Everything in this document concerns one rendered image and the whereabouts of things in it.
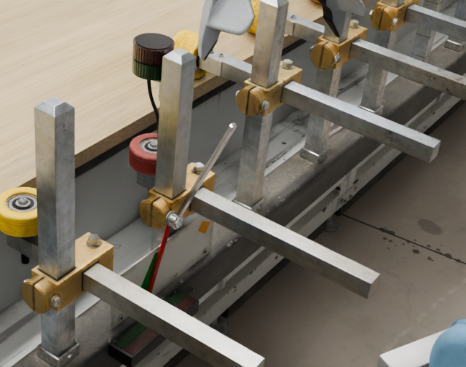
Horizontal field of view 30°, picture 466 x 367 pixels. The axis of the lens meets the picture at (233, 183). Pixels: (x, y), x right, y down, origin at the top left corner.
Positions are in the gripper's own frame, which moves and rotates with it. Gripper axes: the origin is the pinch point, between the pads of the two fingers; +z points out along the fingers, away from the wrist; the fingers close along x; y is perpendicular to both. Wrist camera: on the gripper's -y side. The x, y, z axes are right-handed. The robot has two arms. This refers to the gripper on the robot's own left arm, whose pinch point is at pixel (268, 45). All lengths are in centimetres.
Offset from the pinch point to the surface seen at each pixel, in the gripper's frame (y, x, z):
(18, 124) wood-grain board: -61, -4, 42
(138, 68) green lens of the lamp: -41.7, 7.5, 23.9
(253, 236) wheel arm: -26, 21, 48
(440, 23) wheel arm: -61, 87, 37
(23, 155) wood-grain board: -52, -7, 42
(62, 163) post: -26.2, -10.2, 26.6
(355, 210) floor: -114, 126, 132
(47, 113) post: -26.8, -11.7, 19.5
